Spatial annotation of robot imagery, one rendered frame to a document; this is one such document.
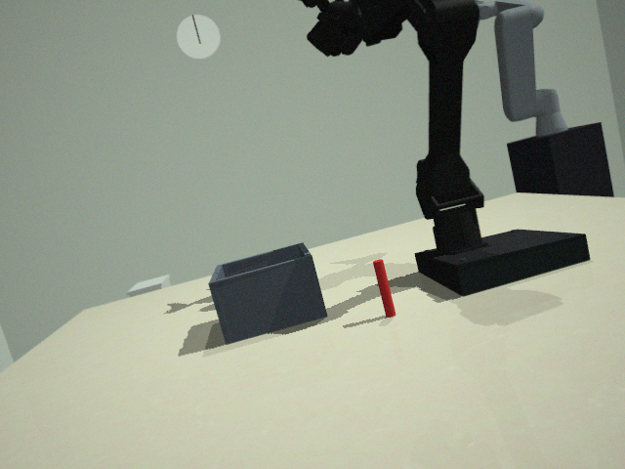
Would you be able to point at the red peg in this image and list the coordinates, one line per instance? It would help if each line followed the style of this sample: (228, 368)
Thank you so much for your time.
(384, 288)

